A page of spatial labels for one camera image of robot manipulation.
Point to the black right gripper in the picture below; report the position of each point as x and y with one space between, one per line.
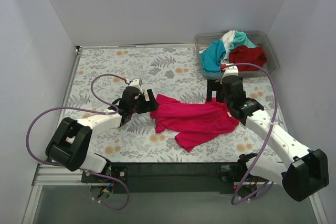
220 94

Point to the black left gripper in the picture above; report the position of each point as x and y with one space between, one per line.
143 100

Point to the pink t shirt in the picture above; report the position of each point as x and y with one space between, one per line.
195 124

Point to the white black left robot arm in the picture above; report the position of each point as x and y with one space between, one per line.
69 146

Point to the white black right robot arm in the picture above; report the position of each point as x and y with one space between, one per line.
301 171

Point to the teal blue t shirt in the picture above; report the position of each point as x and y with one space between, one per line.
212 56

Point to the dark red t shirt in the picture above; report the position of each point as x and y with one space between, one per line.
243 54

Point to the white and aqua t shirt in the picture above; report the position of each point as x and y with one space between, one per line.
233 39

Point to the floral patterned table mat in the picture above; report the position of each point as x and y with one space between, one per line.
171 71

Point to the clear plastic bin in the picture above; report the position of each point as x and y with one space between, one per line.
260 39

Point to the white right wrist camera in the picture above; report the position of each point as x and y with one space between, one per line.
229 70

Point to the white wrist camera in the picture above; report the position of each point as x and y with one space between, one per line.
136 83
229 70

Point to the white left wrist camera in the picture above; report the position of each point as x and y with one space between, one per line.
136 83

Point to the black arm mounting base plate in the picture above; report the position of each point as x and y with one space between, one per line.
177 177

